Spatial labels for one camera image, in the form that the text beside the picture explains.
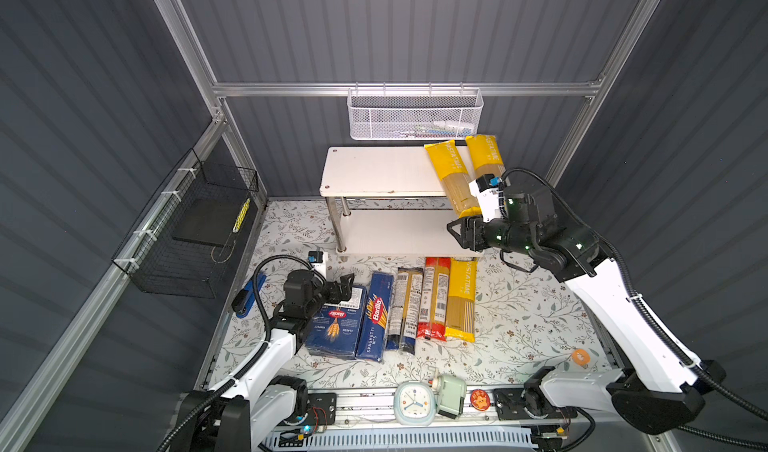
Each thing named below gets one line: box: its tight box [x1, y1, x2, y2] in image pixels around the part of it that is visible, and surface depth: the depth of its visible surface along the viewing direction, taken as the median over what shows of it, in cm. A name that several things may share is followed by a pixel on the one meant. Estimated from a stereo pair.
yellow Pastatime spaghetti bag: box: [445, 257, 478, 343], surface depth 93 cm
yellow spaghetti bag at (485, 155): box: [465, 134, 506, 178], surface depth 82 cm
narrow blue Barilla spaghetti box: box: [356, 271, 394, 362], surface depth 86 cm
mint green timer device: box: [432, 372, 467, 420], surface depth 73 cm
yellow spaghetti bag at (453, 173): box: [424, 140, 481, 218], surface depth 80 cm
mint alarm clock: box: [394, 382, 436, 427], surface depth 74 cm
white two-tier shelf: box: [319, 146, 483, 259], surface depth 83 cm
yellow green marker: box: [232, 198, 251, 233], surface depth 79 cm
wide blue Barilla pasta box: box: [306, 285, 367, 360], surface depth 82 cm
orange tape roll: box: [572, 348, 591, 365], surface depth 82 cm
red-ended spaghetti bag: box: [416, 257, 451, 341], surface depth 92 cm
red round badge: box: [470, 388, 491, 411], surface depth 77 cm
